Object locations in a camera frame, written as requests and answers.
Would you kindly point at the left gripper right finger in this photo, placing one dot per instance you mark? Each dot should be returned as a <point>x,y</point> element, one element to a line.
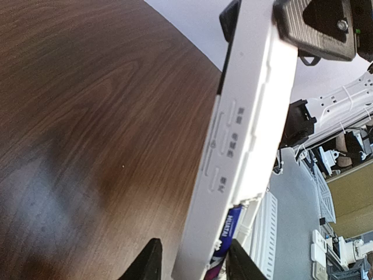
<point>239,265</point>

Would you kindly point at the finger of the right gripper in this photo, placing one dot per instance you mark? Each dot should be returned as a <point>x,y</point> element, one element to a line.
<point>320,28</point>
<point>228,19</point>

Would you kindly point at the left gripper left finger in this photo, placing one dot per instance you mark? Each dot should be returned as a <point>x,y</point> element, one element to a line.
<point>147,265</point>

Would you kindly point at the purple battery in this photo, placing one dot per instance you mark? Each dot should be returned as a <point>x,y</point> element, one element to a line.
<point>225,240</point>

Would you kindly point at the white remote control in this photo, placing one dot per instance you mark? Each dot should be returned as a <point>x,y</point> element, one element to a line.
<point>244,134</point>

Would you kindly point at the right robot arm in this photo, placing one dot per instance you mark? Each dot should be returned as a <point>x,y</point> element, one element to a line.
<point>313,121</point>

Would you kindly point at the white plastic basket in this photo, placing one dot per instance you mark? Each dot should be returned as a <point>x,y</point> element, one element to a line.
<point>327,209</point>

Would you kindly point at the white slotted cable duct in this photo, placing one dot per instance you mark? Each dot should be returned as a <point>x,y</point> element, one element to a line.
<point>264,236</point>

